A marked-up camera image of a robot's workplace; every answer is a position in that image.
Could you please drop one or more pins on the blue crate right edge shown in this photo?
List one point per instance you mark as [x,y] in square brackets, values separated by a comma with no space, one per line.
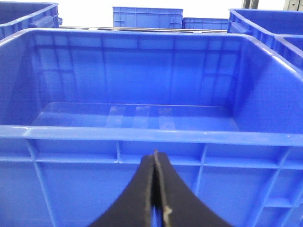
[290,47]

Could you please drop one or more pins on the blue crate far left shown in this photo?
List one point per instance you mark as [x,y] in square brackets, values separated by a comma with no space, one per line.
[16,16]

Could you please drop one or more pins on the distant low blue crate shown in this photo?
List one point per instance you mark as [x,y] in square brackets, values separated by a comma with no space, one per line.
[205,23]

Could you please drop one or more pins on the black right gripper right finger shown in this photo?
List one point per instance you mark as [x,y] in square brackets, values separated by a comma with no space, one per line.
[176,205]

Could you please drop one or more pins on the large blue plastic crate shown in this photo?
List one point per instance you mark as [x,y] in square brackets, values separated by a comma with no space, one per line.
[79,109]

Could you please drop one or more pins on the distant tall blue crate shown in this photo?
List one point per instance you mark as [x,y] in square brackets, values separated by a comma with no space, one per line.
[147,17]

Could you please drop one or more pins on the blue crate far right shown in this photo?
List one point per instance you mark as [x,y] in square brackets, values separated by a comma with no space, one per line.
[264,25]

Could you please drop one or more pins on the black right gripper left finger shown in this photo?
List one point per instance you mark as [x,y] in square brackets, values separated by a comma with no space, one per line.
[133,208]

